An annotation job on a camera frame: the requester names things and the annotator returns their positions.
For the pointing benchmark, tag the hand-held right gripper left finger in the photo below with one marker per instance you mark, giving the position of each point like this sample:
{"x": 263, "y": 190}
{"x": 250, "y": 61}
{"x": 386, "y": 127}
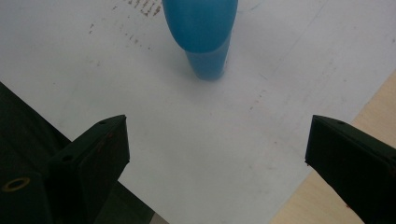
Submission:
{"x": 93, "y": 161}

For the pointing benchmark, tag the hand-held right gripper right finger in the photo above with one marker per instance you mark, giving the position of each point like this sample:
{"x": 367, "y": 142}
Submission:
{"x": 351, "y": 161}

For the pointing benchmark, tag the blue plastic bottle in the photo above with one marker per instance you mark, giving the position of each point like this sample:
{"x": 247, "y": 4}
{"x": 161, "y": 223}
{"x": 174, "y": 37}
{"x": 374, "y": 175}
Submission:
{"x": 199, "y": 28}

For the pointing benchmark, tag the white sheet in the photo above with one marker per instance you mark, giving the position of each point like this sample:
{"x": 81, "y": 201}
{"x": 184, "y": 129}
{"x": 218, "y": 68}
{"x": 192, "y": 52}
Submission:
{"x": 202, "y": 140}

